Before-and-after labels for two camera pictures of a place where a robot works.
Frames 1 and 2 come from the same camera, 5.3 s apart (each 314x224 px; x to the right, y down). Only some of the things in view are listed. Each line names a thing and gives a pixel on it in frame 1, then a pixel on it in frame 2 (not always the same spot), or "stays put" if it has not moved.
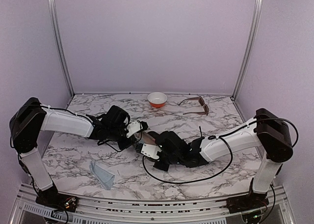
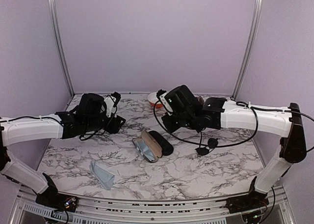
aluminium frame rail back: [146, 93] stays put
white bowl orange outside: [157, 99] stays put
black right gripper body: [165, 168] → [182, 122]
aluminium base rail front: [30, 210] stays put
